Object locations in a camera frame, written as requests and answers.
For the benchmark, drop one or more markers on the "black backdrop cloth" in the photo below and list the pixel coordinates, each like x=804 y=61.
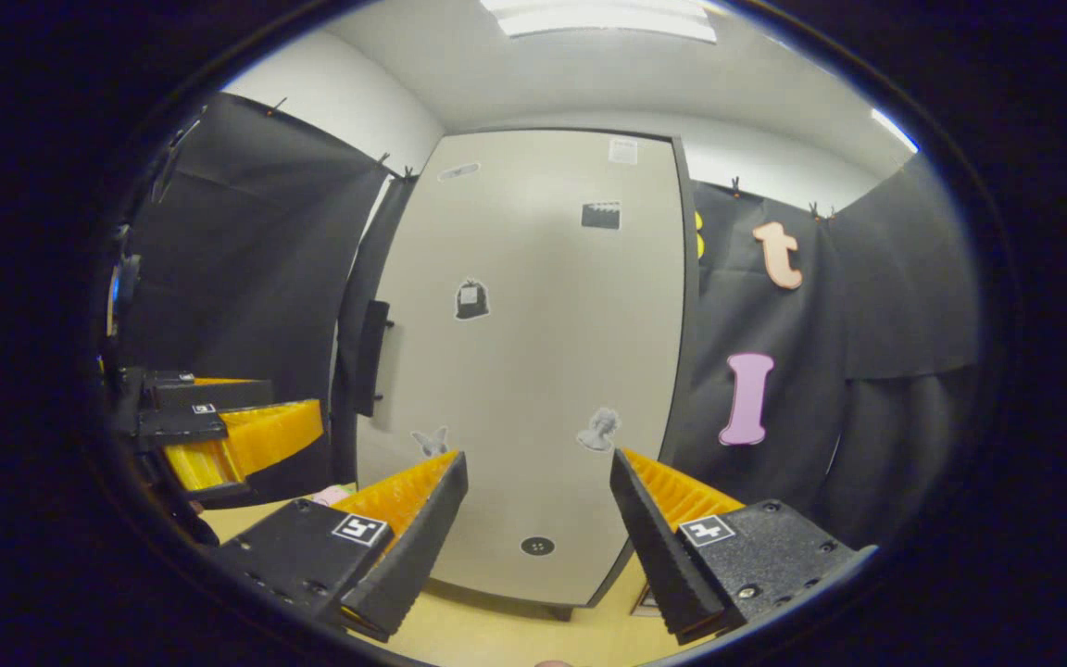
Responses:
x=867 y=417

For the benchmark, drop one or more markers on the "ceiling light panel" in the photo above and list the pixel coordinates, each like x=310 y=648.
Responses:
x=598 y=18
x=895 y=130

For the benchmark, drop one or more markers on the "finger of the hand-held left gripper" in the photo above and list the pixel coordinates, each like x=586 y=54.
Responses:
x=182 y=426
x=228 y=396

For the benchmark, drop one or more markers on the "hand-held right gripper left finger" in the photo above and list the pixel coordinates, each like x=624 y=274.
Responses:
x=413 y=565

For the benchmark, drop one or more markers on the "dark grey cabinet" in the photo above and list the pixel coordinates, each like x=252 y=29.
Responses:
x=689 y=343

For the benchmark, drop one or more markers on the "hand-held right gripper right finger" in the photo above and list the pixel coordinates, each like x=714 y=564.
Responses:
x=663 y=565

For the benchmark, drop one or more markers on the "white photo card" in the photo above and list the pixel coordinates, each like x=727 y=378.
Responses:
x=646 y=604

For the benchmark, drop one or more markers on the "pink plush toy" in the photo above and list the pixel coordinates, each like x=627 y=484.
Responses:
x=332 y=496

